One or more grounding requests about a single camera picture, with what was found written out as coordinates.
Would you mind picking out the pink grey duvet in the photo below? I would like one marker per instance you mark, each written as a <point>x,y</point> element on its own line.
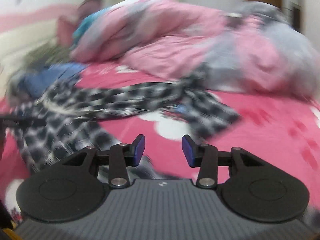
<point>175,42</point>

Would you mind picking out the pink white headboard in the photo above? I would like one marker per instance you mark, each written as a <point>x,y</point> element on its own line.
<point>20,35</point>

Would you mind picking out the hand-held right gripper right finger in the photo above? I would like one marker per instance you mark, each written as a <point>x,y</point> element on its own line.
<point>188,152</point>

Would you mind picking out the green patterned pillow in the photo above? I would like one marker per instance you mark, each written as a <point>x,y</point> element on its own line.
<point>50,55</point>

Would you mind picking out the black white plaid pants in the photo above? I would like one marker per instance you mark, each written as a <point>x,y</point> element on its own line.
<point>75,105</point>

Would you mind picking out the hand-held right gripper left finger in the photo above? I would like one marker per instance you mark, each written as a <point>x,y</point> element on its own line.
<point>138,150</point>

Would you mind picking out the teal cloth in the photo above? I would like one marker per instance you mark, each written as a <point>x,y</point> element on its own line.
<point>85,27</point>

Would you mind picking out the pink floral blanket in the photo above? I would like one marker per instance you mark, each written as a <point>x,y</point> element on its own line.
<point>262,130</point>

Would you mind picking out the grey fleece garment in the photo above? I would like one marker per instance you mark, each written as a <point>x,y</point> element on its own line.
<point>17,92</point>

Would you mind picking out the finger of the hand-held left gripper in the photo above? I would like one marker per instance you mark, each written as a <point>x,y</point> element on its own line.
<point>22,122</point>

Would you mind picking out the blue denim garment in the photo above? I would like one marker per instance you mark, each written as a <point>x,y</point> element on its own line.
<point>50,80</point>

